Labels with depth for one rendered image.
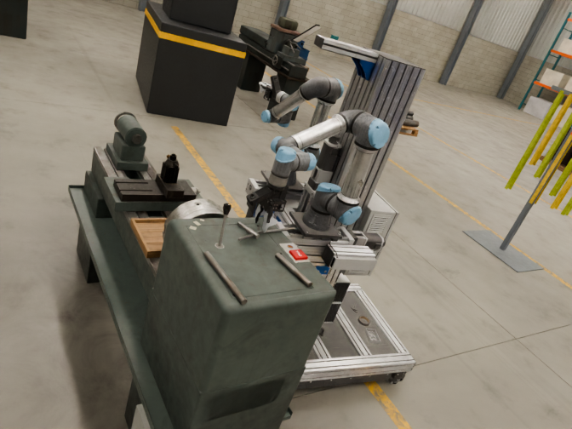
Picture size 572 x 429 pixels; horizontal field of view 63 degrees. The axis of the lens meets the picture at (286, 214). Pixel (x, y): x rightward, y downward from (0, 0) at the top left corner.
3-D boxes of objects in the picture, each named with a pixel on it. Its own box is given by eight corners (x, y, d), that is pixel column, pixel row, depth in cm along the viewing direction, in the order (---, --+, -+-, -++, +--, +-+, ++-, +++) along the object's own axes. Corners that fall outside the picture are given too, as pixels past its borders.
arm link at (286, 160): (302, 153, 182) (286, 153, 176) (294, 178, 187) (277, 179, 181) (290, 145, 187) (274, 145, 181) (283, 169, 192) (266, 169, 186)
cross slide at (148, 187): (195, 201, 275) (197, 195, 273) (121, 201, 250) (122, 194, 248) (184, 186, 288) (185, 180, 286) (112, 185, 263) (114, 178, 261)
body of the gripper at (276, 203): (283, 214, 194) (291, 188, 188) (265, 214, 189) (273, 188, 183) (274, 204, 199) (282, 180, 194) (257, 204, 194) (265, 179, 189)
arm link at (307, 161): (303, 145, 197) (283, 145, 190) (320, 157, 190) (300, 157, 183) (298, 162, 200) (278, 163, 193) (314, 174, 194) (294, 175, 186)
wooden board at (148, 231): (214, 254, 244) (215, 247, 243) (145, 258, 224) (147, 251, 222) (193, 223, 265) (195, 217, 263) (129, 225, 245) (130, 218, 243)
